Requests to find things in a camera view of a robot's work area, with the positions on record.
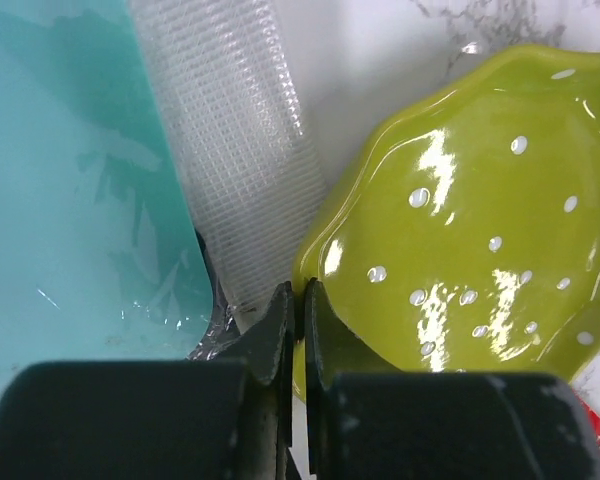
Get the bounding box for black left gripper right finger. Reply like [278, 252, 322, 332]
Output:
[304, 280, 600, 479]

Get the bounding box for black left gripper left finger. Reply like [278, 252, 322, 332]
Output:
[0, 283, 295, 479]

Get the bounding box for green polka dot plate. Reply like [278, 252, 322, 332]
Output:
[292, 45, 600, 382]

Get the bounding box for teal cutting board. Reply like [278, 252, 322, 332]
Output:
[0, 1, 213, 397]

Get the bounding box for clear mesh tape strip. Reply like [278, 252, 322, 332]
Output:
[129, 1, 326, 313]

